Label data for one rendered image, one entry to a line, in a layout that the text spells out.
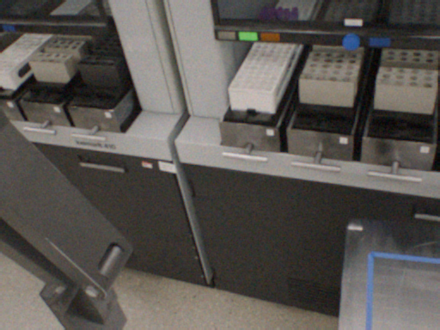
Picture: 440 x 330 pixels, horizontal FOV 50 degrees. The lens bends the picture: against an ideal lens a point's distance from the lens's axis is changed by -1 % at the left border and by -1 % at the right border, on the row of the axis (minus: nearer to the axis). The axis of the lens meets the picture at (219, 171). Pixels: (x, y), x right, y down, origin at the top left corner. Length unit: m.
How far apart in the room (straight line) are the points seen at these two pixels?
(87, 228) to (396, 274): 0.60
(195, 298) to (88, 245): 1.52
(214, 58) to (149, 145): 0.28
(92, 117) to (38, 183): 1.03
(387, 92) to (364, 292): 0.44
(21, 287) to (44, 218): 1.82
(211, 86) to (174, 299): 0.87
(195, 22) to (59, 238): 0.87
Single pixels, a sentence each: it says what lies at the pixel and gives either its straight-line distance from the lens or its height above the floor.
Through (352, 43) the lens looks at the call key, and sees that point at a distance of 0.92.
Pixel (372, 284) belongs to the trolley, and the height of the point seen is 0.82.
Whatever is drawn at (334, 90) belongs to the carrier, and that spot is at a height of 0.86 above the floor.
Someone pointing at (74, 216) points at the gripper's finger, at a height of 1.30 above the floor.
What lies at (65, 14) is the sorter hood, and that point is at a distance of 1.18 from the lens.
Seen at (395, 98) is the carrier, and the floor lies 0.85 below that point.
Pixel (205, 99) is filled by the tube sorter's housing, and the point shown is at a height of 0.80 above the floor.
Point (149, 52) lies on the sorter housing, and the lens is 1.13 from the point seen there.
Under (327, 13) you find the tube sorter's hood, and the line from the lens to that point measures 0.93.
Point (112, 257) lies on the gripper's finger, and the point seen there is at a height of 1.28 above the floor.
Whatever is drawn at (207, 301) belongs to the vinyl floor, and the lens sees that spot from 1.70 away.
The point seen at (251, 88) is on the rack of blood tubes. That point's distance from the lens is 1.04.
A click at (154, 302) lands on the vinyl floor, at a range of 1.74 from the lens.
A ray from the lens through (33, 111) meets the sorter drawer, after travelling 1.33.
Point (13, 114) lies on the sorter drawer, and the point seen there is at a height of 0.76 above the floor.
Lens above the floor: 1.43
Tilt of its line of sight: 43 degrees down
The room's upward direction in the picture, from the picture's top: 11 degrees counter-clockwise
